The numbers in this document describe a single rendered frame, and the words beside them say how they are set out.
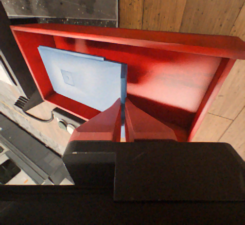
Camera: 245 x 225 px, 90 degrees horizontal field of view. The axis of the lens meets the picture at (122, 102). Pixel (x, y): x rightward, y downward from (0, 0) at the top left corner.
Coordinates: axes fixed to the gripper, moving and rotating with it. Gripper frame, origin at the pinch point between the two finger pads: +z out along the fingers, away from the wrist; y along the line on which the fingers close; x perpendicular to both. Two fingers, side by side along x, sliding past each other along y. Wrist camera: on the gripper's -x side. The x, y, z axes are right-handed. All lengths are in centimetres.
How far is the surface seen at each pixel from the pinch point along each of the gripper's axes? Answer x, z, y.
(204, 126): 4.3, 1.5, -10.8
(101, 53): -3.0, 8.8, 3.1
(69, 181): 602, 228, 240
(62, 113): 12.2, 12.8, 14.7
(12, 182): 403, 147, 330
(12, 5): -8.8, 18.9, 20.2
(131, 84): 0.7, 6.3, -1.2
